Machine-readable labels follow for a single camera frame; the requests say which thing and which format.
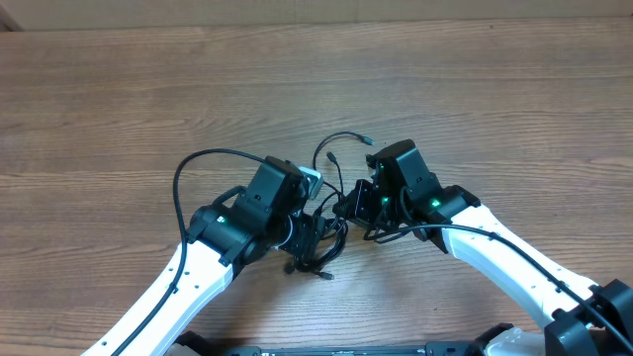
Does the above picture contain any black USB cable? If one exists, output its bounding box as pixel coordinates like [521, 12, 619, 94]
[284, 147, 350, 282]

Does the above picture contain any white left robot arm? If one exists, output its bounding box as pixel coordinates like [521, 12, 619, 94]
[87, 156, 324, 355]

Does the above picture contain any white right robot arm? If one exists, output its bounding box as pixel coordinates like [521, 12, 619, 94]
[333, 139, 632, 355]

